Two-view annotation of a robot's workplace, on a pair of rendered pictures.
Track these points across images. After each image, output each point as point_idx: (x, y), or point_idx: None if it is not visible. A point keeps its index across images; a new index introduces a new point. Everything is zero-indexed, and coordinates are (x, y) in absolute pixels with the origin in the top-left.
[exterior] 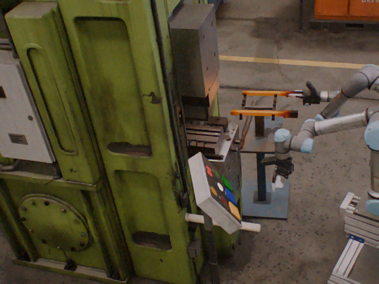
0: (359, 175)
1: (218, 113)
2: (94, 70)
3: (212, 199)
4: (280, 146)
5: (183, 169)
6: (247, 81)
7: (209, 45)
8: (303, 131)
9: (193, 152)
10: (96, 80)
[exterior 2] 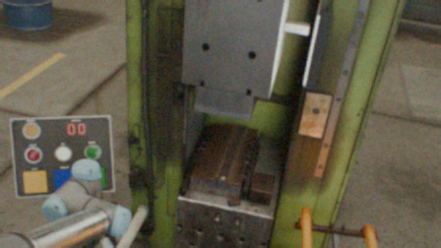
0: None
1: (331, 216)
2: None
3: (10, 125)
4: (75, 179)
5: (147, 148)
6: None
7: (230, 21)
8: (88, 197)
9: (193, 164)
10: None
